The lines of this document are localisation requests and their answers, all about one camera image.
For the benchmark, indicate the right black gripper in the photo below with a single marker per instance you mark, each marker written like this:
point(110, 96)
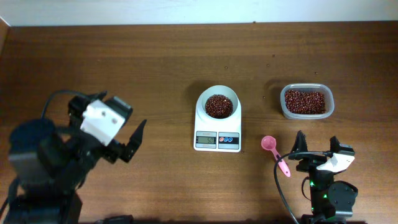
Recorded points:
point(310, 163)

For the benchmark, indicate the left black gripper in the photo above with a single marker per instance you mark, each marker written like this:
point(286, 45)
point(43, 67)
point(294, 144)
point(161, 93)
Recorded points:
point(74, 112)

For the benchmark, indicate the pink measuring scoop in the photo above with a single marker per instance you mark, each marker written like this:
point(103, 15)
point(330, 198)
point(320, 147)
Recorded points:
point(269, 143)

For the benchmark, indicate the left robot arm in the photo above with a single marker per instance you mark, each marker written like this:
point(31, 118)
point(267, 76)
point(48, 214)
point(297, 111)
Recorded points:
point(51, 162)

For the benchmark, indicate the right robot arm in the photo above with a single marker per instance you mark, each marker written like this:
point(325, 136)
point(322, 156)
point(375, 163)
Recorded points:
point(331, 200)

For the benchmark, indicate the white digital kitchen scale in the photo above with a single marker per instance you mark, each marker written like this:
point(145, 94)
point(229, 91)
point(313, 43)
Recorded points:
point(217, 135)

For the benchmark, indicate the clear plastic bean container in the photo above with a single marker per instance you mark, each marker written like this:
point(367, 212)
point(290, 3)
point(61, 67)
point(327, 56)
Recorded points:
point(307, 87)

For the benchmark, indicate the red adzuki beans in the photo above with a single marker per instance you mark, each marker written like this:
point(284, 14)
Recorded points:
point(300, 102)

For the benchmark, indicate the beans in white bowl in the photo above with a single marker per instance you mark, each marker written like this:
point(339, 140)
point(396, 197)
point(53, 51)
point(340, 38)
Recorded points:
point(219, 106)

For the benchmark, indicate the white round bowl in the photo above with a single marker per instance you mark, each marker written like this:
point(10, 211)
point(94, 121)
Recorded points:
point(219, 90)

